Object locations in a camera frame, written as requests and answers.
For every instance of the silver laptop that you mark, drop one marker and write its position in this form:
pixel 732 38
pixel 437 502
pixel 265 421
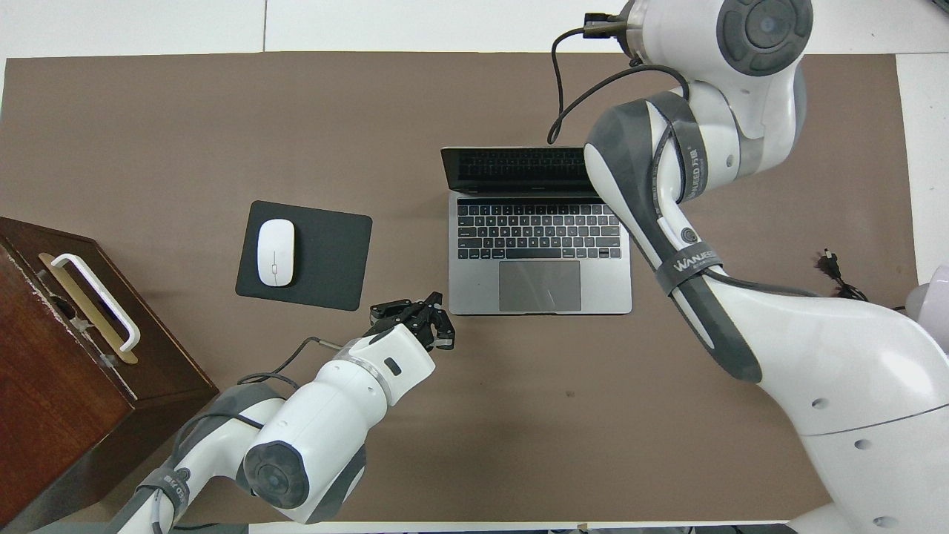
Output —
pixel 541 285

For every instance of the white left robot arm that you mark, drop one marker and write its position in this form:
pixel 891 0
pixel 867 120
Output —
pixel 326 423

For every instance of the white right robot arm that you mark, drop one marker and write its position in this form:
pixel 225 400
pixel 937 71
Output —
pixel 815 348

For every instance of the white desk lamp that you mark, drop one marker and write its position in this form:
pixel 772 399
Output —
pixel 930 304

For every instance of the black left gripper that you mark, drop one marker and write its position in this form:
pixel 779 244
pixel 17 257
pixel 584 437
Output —
pixel 422 320

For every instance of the brown wooden box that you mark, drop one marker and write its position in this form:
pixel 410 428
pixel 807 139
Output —
pixel 52 371

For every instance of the brown table mat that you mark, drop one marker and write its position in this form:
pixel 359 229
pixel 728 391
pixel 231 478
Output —
pixel 519 430

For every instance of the white computer mouse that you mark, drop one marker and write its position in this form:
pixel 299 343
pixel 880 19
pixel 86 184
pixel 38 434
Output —
pixel 276 252

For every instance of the black mouse pad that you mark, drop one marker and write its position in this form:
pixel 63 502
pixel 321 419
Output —
pixel 330 256

